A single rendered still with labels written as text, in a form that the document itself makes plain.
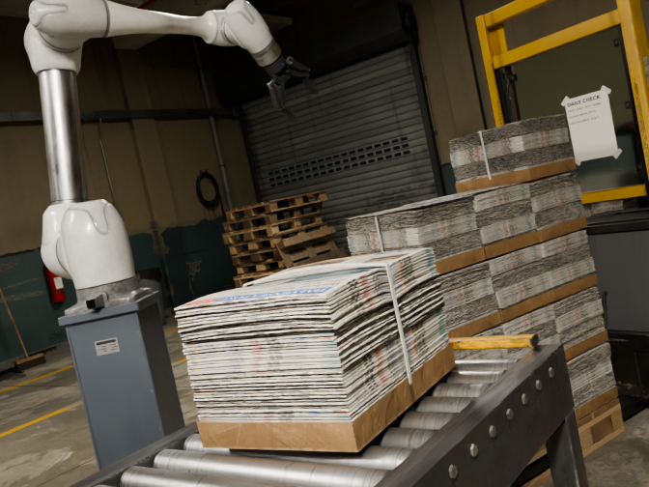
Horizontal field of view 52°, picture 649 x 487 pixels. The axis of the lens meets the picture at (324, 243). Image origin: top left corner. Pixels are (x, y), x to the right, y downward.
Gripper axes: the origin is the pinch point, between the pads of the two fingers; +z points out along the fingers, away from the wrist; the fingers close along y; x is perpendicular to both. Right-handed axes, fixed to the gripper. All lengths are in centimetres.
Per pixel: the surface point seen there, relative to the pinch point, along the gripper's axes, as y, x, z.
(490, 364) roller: 77, 111, -6
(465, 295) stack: 26, 51, 64
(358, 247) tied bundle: 25, 13, 46
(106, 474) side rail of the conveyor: 126, 79, -40
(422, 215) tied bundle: 17, 43, 34
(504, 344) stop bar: 71, 109, -2
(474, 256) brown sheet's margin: 13, 50, 59
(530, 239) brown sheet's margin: -10, 55, 77
